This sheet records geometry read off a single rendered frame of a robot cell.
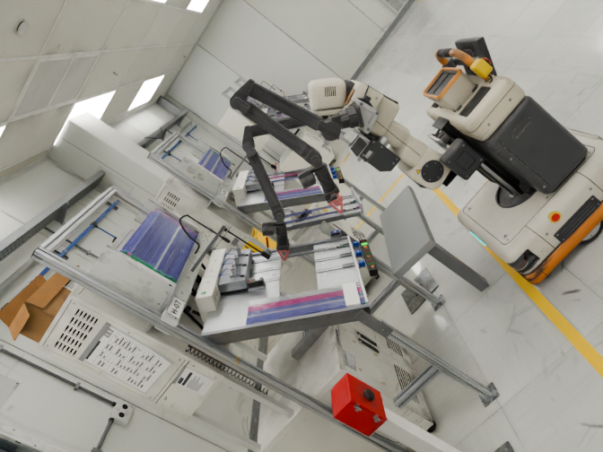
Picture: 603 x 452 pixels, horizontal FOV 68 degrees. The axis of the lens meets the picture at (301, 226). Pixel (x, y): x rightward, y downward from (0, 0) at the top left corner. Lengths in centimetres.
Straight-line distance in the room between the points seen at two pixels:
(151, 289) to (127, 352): 28
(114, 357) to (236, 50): 816
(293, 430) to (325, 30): 831
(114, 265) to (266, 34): 804
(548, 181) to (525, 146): 20
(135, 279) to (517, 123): 168
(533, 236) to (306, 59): 792
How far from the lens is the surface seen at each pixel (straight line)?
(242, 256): 238
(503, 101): 200
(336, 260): 225
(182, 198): 326
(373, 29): 976
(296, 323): 188
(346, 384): 161
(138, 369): 211
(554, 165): 217
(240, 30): 967
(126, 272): 199
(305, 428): 227
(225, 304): 212
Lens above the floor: 157
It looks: 15 degrees down
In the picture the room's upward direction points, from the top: 56 degrees counter-clockwise
